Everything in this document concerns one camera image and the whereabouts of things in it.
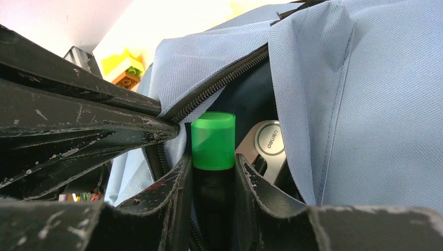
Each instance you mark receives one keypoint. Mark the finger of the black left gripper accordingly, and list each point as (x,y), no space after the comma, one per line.
(24,62)
(49,140)

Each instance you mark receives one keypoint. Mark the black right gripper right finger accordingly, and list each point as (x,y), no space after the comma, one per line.
(269,219)

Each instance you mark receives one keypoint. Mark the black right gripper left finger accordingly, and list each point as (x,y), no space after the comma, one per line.
(157,218)

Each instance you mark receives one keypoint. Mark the pink white stapler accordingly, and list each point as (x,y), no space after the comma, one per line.
(263,147)

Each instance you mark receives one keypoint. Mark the green cap black marker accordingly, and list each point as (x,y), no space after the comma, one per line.
(213,160)

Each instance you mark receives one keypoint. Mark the blue grey backpack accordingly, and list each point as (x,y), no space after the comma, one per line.
(355,85)

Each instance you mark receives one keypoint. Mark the aluminium front rail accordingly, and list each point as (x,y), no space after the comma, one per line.
(83,59)

